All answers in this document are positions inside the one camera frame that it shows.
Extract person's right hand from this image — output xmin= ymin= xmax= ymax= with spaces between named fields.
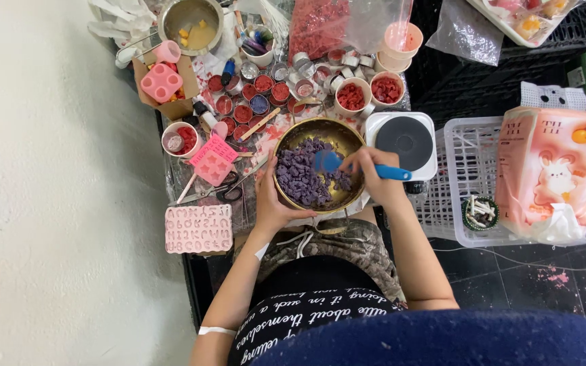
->
xmin=340 ymin=147 xmax=409 ymax=209

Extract white tray with candles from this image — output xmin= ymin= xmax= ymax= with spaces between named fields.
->
xmin=466 ymin=0 xmax=586 ymax=48

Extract pink letter silicone mold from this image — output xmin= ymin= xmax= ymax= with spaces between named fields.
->
xmin=165 ymin=204 xmax=234 ymax=255

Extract black handled scissors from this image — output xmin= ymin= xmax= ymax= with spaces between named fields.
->
xmin=168 ymin=158 xmax=269 ymax=207

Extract clear plastic bag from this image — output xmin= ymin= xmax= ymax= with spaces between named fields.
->
xmin=425 ymin=0 xmax=502 ymax=67

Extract small pink measuring cup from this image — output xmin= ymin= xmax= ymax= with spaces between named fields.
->
xmin=155 ymin=40 xmax=182 ymax=65

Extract tin with blue wax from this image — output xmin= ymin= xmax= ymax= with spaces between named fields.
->
xmin=249 ymin=95 xmax=271 ymax=116

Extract white cup of red wax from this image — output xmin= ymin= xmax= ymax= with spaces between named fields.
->
xmin=369 ymin=71 xmax=407 ymax=110
xmin=334 ymin=77 xmax=373 ymax=119

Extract blue silicone spatula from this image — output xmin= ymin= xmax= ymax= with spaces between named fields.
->
xmin=314 ymin=150 xmax=413 ymax=182

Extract wooden stir stick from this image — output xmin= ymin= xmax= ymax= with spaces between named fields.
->
xmin=238 ymin=108 xmax=282 ymax=142

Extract group of empty metal tins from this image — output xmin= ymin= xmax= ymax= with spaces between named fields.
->
xmin=239 ymin=48 xmax=376 ymax=98

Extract dark blue garment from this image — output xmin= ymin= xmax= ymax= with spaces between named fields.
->
xmin=251 ymin=308 xmax=586 ymax=366

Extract black plastic crate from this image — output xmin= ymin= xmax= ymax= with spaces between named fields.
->
xmin=405 ymin=0 xmax=586 ymax=129

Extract pink paper cup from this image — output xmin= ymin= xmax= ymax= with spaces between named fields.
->
xmin=374 ymin=50 xmax=413 ymax=74
xmin=383 ymin=21 xmax=424 ymax=61

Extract green bowl with white sticks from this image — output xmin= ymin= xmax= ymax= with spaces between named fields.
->
xmin=461 ymin=195 xmax=500 ymax=232

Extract white spotted cloth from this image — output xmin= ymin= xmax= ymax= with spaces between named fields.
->
xmin=520 ymin=81 xmax=586 ymax=112

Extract group of red filled tins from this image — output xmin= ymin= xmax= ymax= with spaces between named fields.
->
xmin=207 ymin=74 xmax=307 ymax=143

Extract white plastic basket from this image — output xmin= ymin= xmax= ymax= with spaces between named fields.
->
xmin=409 ymin=116 xmax=586 ymax=249

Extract heap of white plastic gloves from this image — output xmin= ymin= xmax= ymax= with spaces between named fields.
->
xmin=87 ymin=0 xmax=159 ymax=70

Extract white dropper bottle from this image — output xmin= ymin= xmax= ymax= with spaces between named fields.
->
xmin=192 ymin=100 xmax=219 ymax=131

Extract white drawstring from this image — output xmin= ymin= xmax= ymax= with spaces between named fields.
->
xmin=276 ymin=231 xmax=315 ymax=259

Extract brown cardboard box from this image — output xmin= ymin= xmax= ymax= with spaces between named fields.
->
xmin=132 ymin=53 xmax=201 ymax=122

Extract pink four cavity mold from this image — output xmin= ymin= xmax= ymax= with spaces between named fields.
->
xmin=140 ymin=63 xmax=184 ymax=104

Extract black printed shirt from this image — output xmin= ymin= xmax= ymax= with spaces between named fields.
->
xmin=227 ymin=254 xmax=409 ymax=366

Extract purple wax chunks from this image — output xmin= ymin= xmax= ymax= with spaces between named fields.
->
xmin=275 ymin=138 xmax=353 ymax=207

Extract pink tissue pack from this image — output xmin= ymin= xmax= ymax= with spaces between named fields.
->
xmin=494 ymin=106 xmax=586 ymax=246

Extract steel pot with yellow wax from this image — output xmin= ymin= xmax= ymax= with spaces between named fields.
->
xmin=116 ymin=0 xmax=226 ymax=65

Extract pink plastic stick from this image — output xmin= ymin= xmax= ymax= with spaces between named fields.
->
xmin=176 ymin=173 xmax=200 ymax=204

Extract blue dye bottle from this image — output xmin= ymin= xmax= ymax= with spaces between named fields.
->
xmin=220 ymin=58 xmax=237 ymax=87

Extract white cable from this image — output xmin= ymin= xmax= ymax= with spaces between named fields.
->
xmin=429 ymin=236 xmax=586 ymax=272

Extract gold metal bowl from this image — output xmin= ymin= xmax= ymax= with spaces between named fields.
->
xmin=272 ymin=99 xmax=368 ymax=236

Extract pink star silicone mold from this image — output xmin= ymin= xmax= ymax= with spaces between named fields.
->
xmin=194 ymin=151 xmax=234 ymax=187

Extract pink grid silicone mold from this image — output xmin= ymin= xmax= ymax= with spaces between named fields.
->
xmin=190 ymin=135 xmax=239 ymax=166

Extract person's left hand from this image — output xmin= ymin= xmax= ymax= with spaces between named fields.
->
xmin=252 ymin=151 xmax=320 ymax=238

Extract white cup with tin inside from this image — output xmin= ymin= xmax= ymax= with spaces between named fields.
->
xmin=162 ymin=121 xmax=203 ymax=159

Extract white cup with pens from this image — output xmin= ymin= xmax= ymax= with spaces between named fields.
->
xmin=240 ymin=24 xmax=277 ymax=68

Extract camouflage shorts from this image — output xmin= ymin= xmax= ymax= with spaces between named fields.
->
xmin=232 ymin=221 xmax=407 ymax=306

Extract white electric hot plate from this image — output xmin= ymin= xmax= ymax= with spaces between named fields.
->
xmin=364 ymin=112 xmax=438 ymax=183

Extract plastic bag of red wax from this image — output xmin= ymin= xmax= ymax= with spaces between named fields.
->
xmin=288 ymin=0 xmax=415 ymax=65

